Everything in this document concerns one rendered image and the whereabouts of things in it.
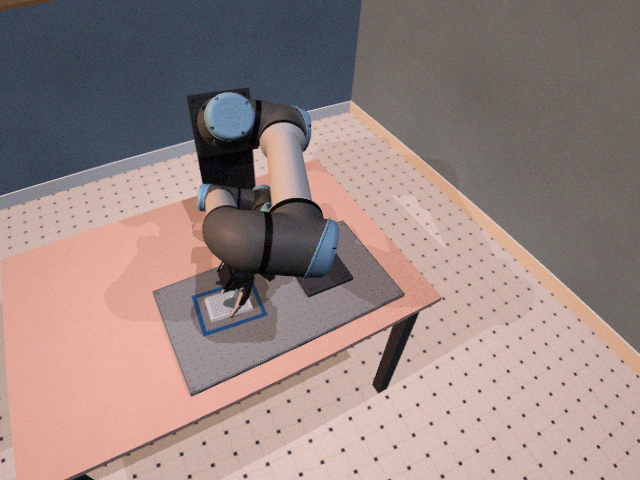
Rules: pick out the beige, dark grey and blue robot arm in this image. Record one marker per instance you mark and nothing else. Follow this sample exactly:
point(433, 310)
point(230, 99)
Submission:
point(297, 241)

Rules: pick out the blue tape outline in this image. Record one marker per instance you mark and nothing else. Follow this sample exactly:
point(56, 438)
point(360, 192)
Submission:
point(202, 325)

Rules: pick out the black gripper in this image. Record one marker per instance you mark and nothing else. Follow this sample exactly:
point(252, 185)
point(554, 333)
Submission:
point(233, 282)

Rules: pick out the grey rectangular mat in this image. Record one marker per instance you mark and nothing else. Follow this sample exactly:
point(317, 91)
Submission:
point(293, 319)

